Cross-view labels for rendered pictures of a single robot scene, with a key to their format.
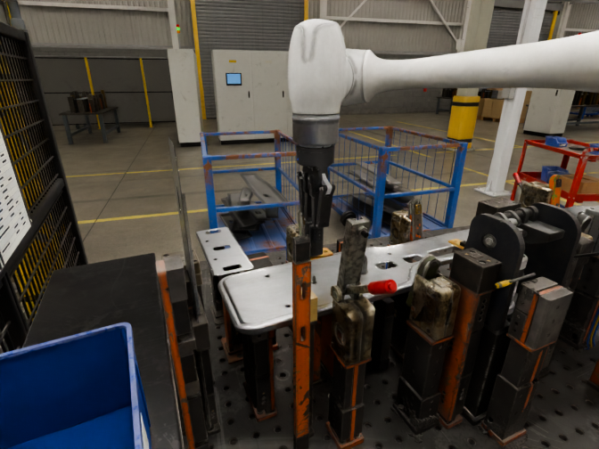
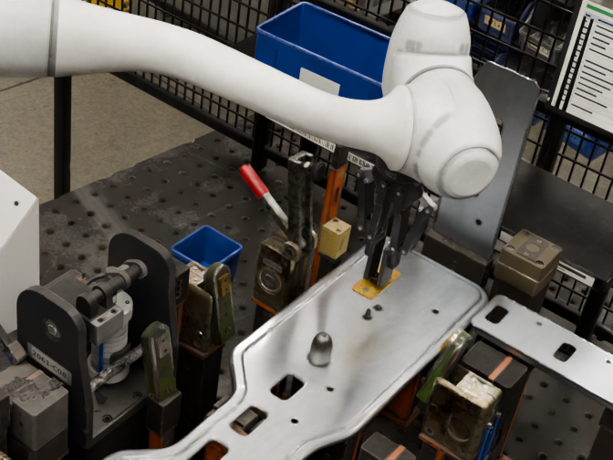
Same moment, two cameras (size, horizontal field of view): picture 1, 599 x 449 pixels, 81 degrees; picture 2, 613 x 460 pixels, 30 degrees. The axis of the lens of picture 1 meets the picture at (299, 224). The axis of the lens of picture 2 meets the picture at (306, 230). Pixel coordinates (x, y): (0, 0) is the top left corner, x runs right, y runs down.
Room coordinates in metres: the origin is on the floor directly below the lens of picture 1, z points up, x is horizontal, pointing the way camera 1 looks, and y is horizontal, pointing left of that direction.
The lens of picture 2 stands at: (1.71, -0.89, 2.15)
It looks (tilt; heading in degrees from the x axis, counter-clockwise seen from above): 37 degrees down; 145
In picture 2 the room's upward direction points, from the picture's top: 10 degrees clockwise
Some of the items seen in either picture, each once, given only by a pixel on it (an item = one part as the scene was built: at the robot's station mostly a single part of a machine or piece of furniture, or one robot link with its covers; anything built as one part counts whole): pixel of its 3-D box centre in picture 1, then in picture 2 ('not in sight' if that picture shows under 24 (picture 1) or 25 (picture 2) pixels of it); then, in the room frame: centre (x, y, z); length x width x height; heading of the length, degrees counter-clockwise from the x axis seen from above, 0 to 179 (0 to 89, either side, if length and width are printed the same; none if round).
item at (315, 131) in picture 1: (315, 129); not in sight; (0.70, -0.03, 1.34); 0.09 x 0.09 x 0.06
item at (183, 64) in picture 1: (186, 87); not in sight; (9.24, 2.76, 1.22); 2.40 x 0.54 x 2.45; 14
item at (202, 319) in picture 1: (202, 363); (441, 311); (0.60, 0.21, 0.85); 0.12 x 0.03 x 0.30; 24
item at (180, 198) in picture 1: (184, 231); (483, 162); (0.60, 0.21, 1.17); 0.12 x 0.01 x 0.34; 24
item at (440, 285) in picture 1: (425, 355); (191, 367); (0.59, -0.27, 0.88); 0.11 x 0.09 x 0.37; 24
